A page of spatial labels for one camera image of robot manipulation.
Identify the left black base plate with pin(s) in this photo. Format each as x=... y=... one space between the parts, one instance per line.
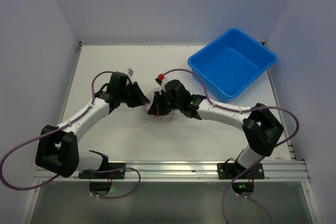
x=115 y=170

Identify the aluminium mounting rail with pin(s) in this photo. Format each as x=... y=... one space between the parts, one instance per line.
x=206 y=171

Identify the blue plastic tub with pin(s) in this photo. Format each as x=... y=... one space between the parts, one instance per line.
x=230 y=63

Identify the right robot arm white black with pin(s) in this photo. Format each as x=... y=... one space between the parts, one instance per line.
x=261 y=128

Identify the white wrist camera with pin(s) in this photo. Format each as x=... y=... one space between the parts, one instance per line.
x=129 y=72
x=162 y=83

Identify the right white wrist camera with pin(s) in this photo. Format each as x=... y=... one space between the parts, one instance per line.
x=162 y=83

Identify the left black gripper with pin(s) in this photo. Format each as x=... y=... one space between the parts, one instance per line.
x=132 y=94

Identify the white mesh laundry bag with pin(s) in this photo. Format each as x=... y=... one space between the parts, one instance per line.
x=155 y=118

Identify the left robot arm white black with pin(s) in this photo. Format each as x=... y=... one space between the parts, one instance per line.
x=58 y=150

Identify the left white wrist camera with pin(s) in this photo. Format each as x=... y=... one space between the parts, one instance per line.
x=129 y=72

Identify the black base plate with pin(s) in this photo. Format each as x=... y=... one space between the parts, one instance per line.
x=230 y=170
x=115 y=170

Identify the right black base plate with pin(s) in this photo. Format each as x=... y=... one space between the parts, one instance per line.
x=230 y=170

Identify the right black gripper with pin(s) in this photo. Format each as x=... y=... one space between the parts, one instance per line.
x=163 y=104

